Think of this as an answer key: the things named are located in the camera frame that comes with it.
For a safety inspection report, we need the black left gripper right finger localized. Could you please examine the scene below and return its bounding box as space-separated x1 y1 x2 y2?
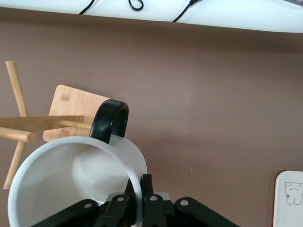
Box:
141 174 240 227

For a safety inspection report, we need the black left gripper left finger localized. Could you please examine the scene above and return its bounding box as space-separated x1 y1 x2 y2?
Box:
30 181 137 227

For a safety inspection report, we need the white mug black handle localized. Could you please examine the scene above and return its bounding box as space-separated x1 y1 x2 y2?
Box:
7 99 148 227

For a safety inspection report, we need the wooden cup rack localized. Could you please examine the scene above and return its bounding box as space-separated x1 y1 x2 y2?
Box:
0 61 112 190

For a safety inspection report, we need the beige tray with bear print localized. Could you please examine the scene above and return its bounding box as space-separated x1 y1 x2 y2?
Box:
272 170 303 227

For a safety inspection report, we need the black looped cable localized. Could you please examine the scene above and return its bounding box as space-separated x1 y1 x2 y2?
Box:
128 0 144 11

